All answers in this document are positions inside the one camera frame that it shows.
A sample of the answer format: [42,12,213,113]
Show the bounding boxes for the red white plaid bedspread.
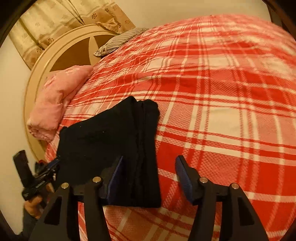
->
[45,14,296,241]

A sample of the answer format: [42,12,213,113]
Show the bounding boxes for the pink folded blanket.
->
[27,65,93,142]

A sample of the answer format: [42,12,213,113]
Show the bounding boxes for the black pants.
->
[56,96,161,208]

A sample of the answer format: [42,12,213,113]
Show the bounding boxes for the dark sleeve forearm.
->
[16,209,38,241]

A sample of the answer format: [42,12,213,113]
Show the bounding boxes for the cream round headboard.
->
[23,24,116,162]

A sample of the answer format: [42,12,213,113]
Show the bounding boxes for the person's left hand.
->
[24,183,55,219]

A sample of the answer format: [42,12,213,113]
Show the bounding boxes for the grey striped pillow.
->
[93,28,149,57]

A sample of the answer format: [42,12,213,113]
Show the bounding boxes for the beige patterned curtain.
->
[9,0,135,68]

